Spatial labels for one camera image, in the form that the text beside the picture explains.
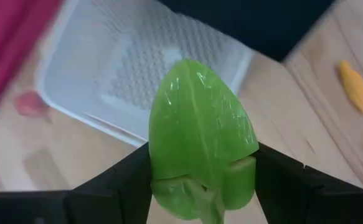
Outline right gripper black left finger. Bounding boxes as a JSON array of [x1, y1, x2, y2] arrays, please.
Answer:
[[0, 142, 153, 224]]

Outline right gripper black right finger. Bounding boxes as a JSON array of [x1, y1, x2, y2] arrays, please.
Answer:
[[253, 142, 363, 224]]

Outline green ridged toy fruit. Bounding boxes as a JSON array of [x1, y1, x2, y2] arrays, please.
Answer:
[[148, 58, 260, 224]]

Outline pink textured toy ball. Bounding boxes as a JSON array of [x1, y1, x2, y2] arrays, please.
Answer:
[[14, 90, 52, 119]]

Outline yellow toy banana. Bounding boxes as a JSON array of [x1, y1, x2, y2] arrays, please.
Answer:
[[338, 60, 363, 116]]

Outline white perforated plastic basket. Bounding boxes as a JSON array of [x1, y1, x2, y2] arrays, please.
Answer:
[[34, 0, 254, 147]]

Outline navy blue folded cloth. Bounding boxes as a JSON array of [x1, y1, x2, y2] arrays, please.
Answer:
[[159, 0, 336, 62]]

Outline magenta cloth napkin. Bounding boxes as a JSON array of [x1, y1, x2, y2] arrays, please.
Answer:
[[0, 0, 64, 125]]

